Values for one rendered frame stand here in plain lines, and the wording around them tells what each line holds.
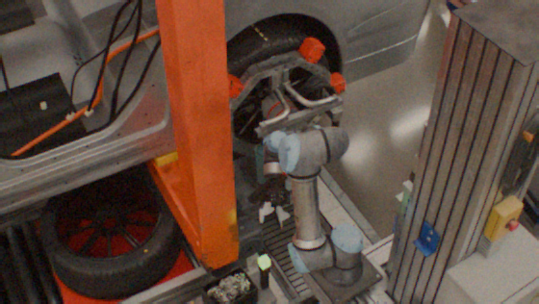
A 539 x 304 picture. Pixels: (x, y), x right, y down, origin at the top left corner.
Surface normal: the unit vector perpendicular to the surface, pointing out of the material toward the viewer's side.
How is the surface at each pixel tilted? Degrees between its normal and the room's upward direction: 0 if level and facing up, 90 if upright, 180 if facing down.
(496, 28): 0
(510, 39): 0
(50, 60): 55
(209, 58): 90
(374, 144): 0
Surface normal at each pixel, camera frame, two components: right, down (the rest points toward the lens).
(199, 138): 0.48, 0.64
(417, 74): 0.00, -0.69
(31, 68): 0.39, 0.12
